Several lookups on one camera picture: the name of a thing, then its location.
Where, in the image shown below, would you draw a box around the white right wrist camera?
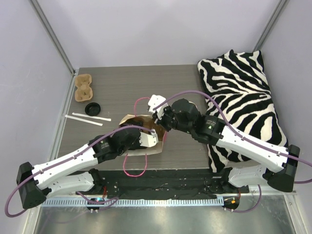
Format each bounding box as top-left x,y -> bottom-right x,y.
148,95 -> 168,120

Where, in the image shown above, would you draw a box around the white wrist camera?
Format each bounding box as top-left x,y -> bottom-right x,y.
140,132 -> 158,148
148,95 -> 168,120

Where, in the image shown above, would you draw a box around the zebra print pillow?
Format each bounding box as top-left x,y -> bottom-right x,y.
196,49 -> 289,175

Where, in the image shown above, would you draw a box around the aluminium frame rail front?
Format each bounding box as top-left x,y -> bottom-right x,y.
30,177 -> 298,208

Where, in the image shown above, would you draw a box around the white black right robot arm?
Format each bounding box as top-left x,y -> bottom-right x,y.
148,95 -> 300,193

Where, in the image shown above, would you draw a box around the paper cakes bag pink handles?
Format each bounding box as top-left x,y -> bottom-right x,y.
122,95 -> 166,177

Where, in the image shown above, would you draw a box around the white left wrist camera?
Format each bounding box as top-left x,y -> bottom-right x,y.
140,132 -> 158,148

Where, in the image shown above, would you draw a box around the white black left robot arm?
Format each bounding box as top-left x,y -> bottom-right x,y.
16,125 -> 157,210

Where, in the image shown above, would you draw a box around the white straw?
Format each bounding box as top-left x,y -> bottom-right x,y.
72,112 -> 112,121
65,115 -> 103,126

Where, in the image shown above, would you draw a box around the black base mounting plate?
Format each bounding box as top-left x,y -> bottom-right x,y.
83,169 -> 249,200

